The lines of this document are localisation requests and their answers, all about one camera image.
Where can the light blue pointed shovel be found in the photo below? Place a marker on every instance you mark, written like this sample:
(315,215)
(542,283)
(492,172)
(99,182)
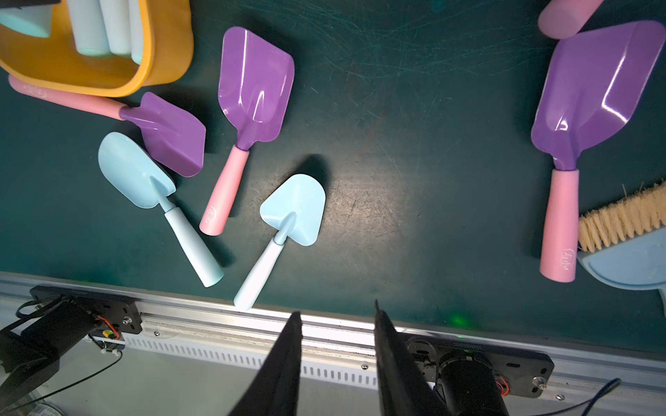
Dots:
(295,210)
(88,28)

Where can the purple square shovel pink handle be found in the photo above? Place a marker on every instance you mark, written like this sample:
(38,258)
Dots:
(256,79)

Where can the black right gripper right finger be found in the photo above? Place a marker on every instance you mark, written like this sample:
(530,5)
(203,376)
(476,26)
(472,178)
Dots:
(402,387)

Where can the purple pointed shovel far right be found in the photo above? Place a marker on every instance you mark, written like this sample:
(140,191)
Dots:
(562,19)

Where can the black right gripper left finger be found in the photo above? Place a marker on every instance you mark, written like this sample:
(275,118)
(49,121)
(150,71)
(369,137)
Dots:
(274,390)

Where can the purple square shovel lying sideways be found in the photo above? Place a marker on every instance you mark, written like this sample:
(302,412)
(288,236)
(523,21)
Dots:
(171,135)

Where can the blue hand brush tan bristles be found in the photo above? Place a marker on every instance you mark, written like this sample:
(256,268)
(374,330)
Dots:
(623,244)

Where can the yellow plastic storage box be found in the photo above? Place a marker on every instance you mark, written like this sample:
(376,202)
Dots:
(54,61)

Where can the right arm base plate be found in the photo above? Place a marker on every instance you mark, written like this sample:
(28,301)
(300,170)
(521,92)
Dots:
(518,372)

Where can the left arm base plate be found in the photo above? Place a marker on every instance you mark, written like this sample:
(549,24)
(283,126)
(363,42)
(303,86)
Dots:
(120,311)

